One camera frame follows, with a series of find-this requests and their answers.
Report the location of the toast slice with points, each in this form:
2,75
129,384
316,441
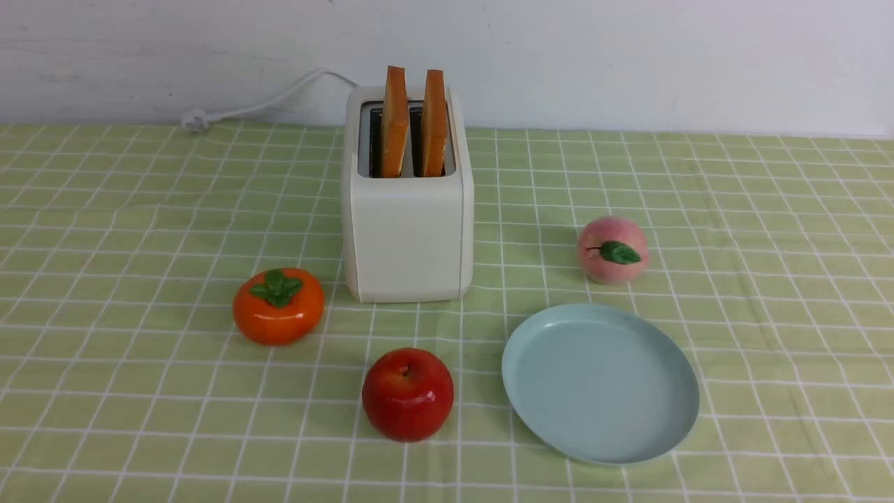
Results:
395,123
435,124

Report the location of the pink peach with leaf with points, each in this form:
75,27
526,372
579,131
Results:
613,250

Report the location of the green checkered tablecloth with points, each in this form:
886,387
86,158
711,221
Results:
125,379

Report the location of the red apple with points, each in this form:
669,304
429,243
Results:
408,394

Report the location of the white two-slot toaster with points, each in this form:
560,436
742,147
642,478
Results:
406,239

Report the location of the orange persimmon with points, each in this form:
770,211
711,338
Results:
279,307

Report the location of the light blue plate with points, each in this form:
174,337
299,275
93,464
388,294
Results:
600,385

